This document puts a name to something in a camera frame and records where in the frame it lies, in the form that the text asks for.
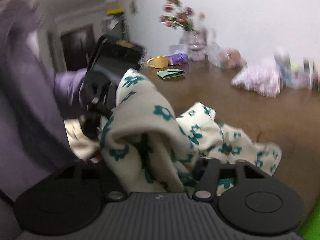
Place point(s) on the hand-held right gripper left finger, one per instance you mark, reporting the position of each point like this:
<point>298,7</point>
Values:
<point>108,180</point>

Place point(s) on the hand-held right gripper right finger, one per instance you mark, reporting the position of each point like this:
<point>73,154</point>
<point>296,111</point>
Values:
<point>210,177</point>

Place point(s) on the cream garment with green flowers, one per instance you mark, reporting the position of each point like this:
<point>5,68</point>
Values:
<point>150,120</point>

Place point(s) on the person's left forearm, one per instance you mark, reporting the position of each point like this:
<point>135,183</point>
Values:
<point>67,85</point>

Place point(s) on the dark shelf with yellow box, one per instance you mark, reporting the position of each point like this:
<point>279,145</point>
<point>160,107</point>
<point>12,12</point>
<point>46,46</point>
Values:
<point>115,22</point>

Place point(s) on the dark wooden door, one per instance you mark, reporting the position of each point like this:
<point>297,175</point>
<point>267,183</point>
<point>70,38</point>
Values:
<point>75,47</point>

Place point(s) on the yellow mug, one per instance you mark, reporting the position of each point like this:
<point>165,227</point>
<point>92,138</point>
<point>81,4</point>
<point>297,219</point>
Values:
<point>160,61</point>

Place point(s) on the purple tissue pack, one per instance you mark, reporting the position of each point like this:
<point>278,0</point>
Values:
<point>178,57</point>

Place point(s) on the artificial pink flowers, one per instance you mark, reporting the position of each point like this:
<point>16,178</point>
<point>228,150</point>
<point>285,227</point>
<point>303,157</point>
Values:
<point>185,16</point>

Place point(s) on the person's purple top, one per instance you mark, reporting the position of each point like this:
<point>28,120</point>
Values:
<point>25,105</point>

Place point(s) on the pink floral ruffled dress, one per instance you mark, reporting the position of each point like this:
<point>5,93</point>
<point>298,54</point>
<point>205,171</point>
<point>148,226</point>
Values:
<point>260,80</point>

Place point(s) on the bright green object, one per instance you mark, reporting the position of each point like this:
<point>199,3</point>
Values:
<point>312,227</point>

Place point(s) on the clear plastic bag of snacks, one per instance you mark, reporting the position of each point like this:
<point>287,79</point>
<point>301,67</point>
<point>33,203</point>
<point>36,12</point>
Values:
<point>231,56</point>

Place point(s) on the pink garment with blue trim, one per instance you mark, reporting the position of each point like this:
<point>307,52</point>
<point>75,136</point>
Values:
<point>291,78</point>

